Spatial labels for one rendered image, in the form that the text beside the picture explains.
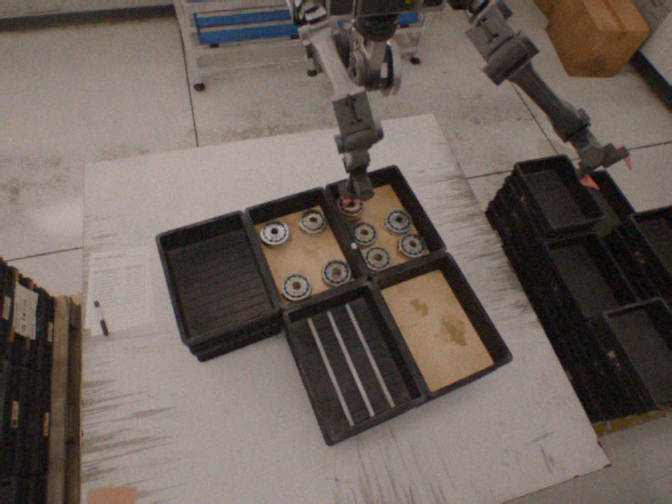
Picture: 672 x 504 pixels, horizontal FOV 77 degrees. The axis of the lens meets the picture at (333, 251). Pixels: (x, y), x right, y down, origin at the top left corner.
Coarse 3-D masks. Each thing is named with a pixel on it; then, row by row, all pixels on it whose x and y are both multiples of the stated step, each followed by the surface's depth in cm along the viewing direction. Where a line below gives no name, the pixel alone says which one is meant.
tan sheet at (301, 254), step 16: (320, 208) 160; (288, 224) 156; (304, 240) 153; (320, 240) 154; (272, 256) 149; (288, 256) 150; (304, 256) 150; (320, 256) 150; (336, 256) 151; (272, 272) 146; (288, 272) 147; (304, 272) 147; (320, 272) 147; (320, 288) 145
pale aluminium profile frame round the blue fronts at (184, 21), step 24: (216, 0) 252; (240, 0) 254; (264, 0) 258; (408, 24) 303; (192, 48) 275; (216, 48) 279; (240, 48) 284; (264, 48) 288; (408, 48) 319; (192, 72) 289; (216, 72) 294; (240, 72) 299; (312, 72) 316
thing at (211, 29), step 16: (192, 0) 251; (208, 0) 253; (208, 16) 261; (224, 16) 264; (240, 16) 267; (256, 16) 269; (272, 16) 272; (288, 16) 275; (208, 32) 270; (224, 32) 273; (240, 32) 276; (256, 32) 279; (272, 32) 282; (288, 32) 285
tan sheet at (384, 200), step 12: (384, 192) 166; (372, 204) 163; (384, 204) 163; (396, 204) 164; (372, 216) 160; (384, 216) 161; (384, 228) 158; (384, 240) 155; (396, 240) 156; (396, 252) 153; (396, 264) 151
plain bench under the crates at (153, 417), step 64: (384, 128) 200; (128, 192) 173; (192, 192) 175; (256, 192) 178; (448, 192) 185; (512, 320) 158; (128, 384) 138; (192, 384) 139; (256, 384) 141; (512, 384) 146; (128, 448) 129; (192, 448) 130; (256, 448) 131; (320, 448) 133; (384, 448) 134; (448, 448) 135; (512, 448) 137; (576, 448) 138
